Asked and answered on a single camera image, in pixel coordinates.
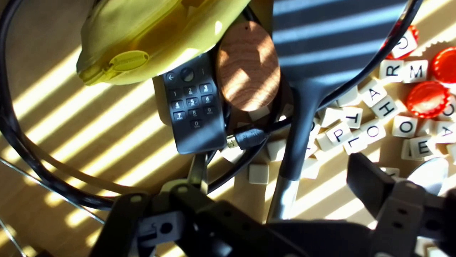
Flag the white letter tile H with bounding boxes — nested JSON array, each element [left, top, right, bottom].
[[371, 95, 397, 119]]

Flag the black USB cable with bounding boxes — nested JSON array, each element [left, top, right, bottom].
[[0, 0, 424, 211]]

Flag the round wooden coaster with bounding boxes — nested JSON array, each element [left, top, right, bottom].
[[215, 21, 280, 111]]

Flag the white letter tile O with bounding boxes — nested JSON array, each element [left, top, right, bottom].
[[391, 115, 417, 138]]

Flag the white letter tile R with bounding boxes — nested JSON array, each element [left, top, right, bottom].
[[379, 59, 404, 81]]

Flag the white letter tile M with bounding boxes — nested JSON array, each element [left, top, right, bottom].
[[403, 59, 428, 82]]

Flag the white letter tile P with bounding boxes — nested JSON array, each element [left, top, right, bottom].
[[324, 122, 351, 144]]

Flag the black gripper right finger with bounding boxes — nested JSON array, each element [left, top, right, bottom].
[[346, 152, 394, 219]]

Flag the grey spatula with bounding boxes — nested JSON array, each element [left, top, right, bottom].
[[267, 0, 408, 221]]

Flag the thin white wire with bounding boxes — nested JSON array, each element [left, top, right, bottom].
[[0, 158, 106, 257]]

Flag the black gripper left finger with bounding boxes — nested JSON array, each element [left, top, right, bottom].
[[188, 154, 208, 188]]

